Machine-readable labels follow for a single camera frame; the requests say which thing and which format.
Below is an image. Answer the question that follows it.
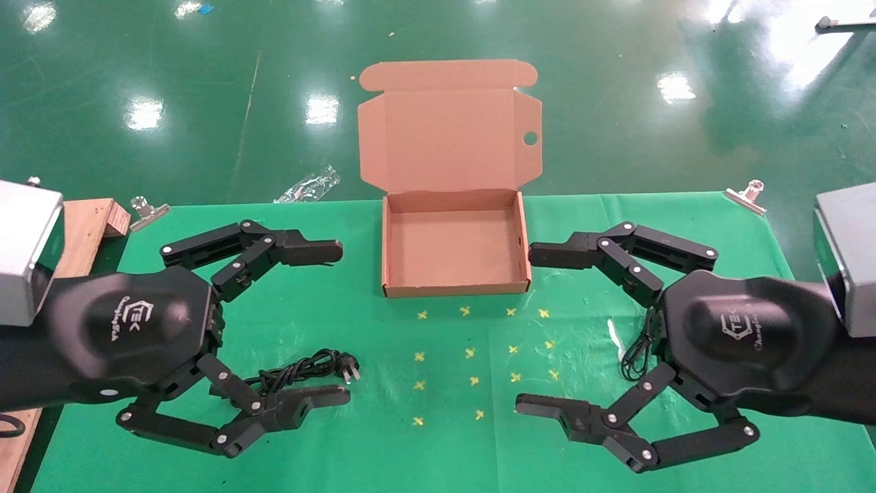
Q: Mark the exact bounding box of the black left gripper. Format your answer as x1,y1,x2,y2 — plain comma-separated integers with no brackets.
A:
0,219,352,459

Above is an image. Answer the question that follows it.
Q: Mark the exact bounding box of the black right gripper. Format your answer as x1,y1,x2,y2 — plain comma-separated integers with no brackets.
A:
514,220,876,474

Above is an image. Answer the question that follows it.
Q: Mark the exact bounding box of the black data cable with plug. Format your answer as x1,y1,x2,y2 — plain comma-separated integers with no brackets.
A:
243,349,362,394

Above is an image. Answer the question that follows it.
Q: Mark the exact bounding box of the black wired computer mouse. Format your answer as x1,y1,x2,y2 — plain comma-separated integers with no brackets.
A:
620,307,663,383

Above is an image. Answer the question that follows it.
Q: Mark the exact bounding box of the brown cardboard mailer box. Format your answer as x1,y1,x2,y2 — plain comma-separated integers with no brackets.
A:
357,59,543,299

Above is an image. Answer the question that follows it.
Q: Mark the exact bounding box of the clear plastic wrapper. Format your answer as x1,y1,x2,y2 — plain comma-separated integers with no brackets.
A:
274,165,341,204

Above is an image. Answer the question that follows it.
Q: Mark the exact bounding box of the green table cloth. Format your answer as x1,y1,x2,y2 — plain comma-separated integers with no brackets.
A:
31,192,873,493

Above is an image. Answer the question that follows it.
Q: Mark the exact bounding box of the silver binder clip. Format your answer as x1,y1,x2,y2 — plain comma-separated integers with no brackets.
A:
724,179,768,216
129,196,170,233

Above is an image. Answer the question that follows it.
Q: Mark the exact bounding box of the brown wooden board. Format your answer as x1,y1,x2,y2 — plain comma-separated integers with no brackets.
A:
0,199,131,493

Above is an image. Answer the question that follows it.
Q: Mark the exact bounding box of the grey metal floor fixture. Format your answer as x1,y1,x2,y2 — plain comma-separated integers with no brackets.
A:
815,15,876,32

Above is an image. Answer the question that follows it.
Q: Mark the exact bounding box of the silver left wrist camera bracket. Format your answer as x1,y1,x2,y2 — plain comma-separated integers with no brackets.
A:
0,179,66,327

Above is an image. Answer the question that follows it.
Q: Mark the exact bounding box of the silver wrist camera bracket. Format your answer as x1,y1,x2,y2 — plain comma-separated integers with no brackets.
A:
813,181,876,338
0,179,66,327

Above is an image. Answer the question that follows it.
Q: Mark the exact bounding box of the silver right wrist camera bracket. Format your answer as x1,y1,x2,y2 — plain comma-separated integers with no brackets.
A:
813,181,876,338

